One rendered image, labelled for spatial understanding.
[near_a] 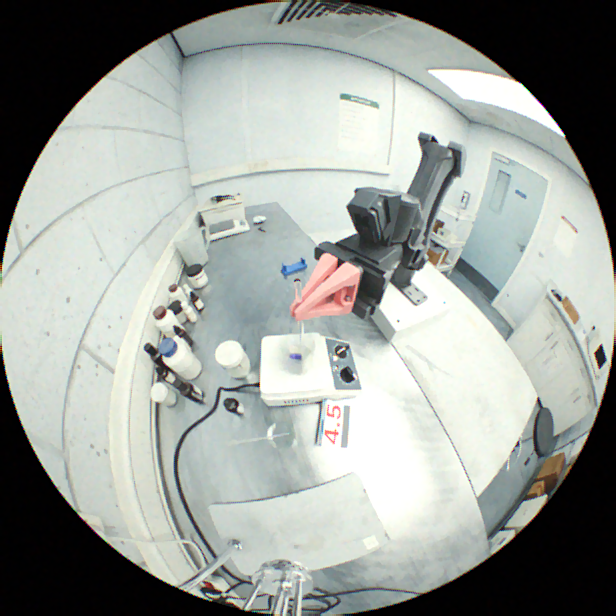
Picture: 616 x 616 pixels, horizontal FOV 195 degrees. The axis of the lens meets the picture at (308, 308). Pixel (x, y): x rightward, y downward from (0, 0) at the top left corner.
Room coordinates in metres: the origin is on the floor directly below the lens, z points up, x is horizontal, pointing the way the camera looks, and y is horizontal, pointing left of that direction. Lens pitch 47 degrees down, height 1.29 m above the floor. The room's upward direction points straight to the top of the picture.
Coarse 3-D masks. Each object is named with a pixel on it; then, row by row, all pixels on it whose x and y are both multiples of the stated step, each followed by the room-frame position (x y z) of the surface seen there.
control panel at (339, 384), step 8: (328, 344) 0.20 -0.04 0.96; (336, 344) 0.20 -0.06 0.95; (344, 344) 0.21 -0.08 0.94; (328, 352) 0.18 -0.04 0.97; (336, 360) 0.16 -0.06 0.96; (344, 360) 0.17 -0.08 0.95; (352, 360) 0.17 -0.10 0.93; (336, 368) 0.14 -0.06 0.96; (352, 368) 0.15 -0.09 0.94; (336, 376) 0.13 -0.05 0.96; (336, 384) 0.11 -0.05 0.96; (344, 384) 0.11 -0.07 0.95; (352, 384) 0.11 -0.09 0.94; (360, 384) 0.12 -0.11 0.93
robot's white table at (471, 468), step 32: (448, 288) 0.47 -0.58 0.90; (448, 320) 0.30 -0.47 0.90; (480, 320) 0.30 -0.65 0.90; (416, 352) 0.20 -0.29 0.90; (448, 352) 0.19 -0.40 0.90; (480, 352) 0.17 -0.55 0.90; (512, 352) 0.14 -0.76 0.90; (448, 384) 0.09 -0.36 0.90; (480, 384) 0.07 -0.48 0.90; (512, 384) 0.02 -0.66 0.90; (448, 416) 0.01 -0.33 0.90; (480, 416) -0.02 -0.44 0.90; (512, 416) -0.07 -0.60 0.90; (480, 448) -0.10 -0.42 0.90; (512, 448) -0.17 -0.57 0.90; (480, 480) -0.19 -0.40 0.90
